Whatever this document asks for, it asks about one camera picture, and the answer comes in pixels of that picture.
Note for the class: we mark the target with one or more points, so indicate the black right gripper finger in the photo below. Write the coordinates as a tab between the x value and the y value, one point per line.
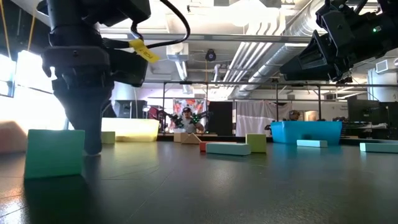
311	76
311	59

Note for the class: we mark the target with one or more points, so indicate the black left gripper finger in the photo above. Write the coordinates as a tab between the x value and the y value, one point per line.
90	112

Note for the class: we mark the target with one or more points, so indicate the yellow cube block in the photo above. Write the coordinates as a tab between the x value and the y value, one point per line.
109	137

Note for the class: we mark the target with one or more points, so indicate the lime green cube block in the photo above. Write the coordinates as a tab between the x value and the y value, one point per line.
256	143

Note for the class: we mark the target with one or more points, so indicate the teal rectangular block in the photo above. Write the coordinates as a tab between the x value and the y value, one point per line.
228	148
377	147

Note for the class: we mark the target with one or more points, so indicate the cream wedge block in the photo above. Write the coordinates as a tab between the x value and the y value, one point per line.
186	138

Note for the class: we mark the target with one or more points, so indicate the red rectangular block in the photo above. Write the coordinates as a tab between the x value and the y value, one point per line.
202	146

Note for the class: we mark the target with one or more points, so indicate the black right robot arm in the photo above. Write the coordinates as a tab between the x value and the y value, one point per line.
379	37

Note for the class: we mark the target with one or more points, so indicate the black background robot arm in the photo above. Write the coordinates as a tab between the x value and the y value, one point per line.
177	119
197	118

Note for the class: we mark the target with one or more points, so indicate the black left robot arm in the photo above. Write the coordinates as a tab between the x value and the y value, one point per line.
74	15

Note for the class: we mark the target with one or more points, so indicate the black track light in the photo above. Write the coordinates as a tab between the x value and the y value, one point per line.
344	80

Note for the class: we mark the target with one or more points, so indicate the person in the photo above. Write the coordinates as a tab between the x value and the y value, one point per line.
293	115
188	123

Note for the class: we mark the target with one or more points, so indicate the yellow plastic bin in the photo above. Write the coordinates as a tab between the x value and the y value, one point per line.
133	129

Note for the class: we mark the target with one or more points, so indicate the bright window pane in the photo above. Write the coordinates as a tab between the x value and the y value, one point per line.
31	93
6	74

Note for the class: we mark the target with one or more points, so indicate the blue plastic bin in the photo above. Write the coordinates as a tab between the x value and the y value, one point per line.
323	130

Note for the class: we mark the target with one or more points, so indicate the black monitor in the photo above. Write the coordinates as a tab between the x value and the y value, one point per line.
393	118
363	110

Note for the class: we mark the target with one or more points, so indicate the red background object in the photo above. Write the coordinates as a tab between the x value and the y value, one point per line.
154	112

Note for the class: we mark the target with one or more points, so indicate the light blue rectangular block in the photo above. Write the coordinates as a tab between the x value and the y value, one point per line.
311	143

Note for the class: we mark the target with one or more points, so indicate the white curtain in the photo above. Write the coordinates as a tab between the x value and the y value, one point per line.
255	116

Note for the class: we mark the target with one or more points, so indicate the grey ceiling beam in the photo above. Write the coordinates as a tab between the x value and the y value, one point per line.
233	38

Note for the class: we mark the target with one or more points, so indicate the orange plastic bin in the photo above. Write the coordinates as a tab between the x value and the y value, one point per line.
12	137

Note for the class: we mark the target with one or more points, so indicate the black panel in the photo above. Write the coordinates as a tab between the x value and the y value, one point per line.
220	118

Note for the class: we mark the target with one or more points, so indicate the white ceiling unit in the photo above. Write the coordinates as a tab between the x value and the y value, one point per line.
177	51

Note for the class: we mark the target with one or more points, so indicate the black table mat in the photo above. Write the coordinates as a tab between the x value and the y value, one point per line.
199	186

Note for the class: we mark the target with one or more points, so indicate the silver ventilation duct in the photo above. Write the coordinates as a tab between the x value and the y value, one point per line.
280	59

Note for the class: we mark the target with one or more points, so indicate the white wall vent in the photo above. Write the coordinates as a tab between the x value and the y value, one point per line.
382	66

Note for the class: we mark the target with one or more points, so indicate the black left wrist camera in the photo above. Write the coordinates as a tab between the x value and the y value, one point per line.
129	67

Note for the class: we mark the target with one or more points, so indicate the colourful wall poster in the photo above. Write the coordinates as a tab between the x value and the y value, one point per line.
177	105

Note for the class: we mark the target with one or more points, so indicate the black pipe frame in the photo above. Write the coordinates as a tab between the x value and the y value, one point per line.
217	82

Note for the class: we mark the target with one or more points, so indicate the black ceiling camera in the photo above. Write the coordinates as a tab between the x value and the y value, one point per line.
211	54

